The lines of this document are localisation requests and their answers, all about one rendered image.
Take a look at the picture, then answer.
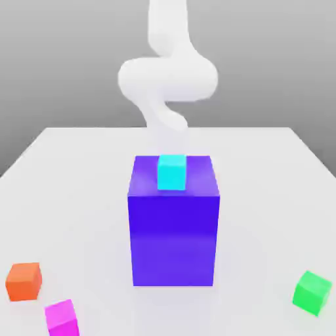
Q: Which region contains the small cyan cube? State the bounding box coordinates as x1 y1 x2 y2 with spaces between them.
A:
157 154 188 191

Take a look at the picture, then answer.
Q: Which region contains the small magenta cube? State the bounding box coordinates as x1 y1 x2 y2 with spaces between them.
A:
43 299 80 336

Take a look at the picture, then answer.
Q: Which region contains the small orange cube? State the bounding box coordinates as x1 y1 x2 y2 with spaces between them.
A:
5 262 43 303

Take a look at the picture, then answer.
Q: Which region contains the large purple box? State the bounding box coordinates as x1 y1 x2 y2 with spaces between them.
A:
127 155 221 287

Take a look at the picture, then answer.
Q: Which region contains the small green cube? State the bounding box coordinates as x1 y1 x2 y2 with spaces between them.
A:
292 270 333 318

